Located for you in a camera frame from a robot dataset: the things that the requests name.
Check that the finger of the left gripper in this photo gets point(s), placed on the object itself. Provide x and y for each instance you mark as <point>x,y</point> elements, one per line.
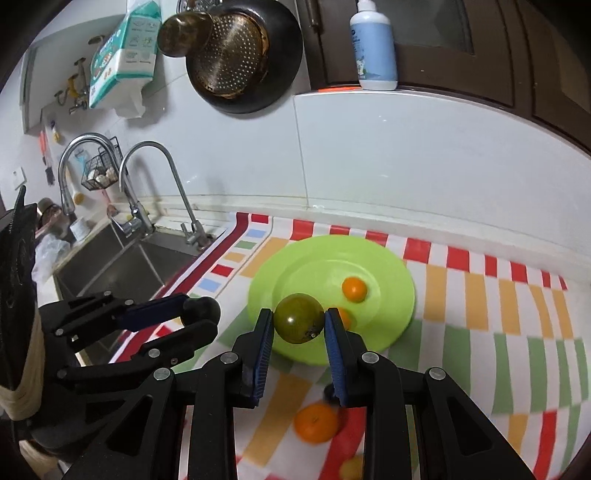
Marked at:
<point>86,320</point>
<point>159,353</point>

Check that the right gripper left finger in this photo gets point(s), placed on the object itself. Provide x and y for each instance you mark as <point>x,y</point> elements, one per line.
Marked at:
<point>143,439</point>

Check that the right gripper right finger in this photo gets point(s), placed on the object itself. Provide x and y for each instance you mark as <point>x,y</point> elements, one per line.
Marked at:
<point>416,423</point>

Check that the tan longan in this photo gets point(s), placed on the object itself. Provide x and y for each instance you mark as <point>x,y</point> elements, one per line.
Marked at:
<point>352,468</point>

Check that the green tomato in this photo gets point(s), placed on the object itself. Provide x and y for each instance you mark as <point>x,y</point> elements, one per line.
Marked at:
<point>299,318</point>

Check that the large orange back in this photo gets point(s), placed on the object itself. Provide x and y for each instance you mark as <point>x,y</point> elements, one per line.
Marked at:
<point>317,423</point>

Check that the dark plum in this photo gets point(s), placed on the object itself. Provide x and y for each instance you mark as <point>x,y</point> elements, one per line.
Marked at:
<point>329,395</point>

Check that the stainless steel sink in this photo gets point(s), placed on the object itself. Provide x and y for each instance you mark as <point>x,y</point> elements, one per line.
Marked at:
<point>134,268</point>

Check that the clear plastic bag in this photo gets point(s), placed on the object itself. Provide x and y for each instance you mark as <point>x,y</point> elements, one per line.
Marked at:
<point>48,253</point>

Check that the white cup by sink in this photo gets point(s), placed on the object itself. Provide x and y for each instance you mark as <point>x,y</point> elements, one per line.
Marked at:
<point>80,229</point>

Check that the large chrome faucet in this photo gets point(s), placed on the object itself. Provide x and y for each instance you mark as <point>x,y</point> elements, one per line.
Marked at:
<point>139,221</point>

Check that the colourful striped table mat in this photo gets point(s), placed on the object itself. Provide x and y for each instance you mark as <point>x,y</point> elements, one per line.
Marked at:
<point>516,338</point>

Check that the green plate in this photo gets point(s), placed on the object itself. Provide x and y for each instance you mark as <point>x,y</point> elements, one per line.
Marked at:
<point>362,277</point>

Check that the teal tissue box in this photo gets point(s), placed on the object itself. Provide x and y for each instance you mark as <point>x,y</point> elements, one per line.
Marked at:
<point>125,63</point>

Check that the black frying pan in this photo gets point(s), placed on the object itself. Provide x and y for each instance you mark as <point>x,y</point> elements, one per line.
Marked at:
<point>250,59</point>

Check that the small brass saucepan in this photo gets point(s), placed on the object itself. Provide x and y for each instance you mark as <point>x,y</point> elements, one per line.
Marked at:
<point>184,33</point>

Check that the blue white soap bottle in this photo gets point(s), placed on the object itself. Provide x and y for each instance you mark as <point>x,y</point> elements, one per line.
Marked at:
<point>373,46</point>

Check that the black wire basket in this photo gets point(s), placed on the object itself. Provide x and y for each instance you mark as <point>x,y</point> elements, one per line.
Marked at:
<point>101,171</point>

